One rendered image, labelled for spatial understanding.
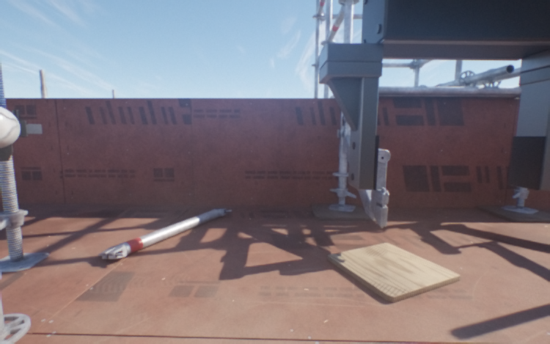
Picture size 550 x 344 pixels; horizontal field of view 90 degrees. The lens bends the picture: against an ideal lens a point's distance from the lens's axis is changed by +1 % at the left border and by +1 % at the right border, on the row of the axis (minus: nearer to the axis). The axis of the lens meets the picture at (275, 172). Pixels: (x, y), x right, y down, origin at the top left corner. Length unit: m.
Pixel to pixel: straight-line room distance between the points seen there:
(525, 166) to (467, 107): 1.87
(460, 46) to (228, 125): 1.66
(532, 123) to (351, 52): 0.15
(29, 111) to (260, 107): 1.51
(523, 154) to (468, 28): 0.11
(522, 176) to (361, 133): 0.14
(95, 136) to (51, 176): 0.42
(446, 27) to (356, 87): 0.07
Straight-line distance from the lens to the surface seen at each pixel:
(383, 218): 1.10
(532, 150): 0.29
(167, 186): 1.98
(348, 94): 0.21
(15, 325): 0.82
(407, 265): 1.11
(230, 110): 1.84
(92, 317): 0.92
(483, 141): 2.21
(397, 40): 0.22
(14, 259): 1.39
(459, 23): 0.23
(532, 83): 0.30
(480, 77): 2.11
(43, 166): 2.41
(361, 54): 0.21
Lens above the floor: 0.46
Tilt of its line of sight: 7 degrees down
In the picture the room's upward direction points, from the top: straight up
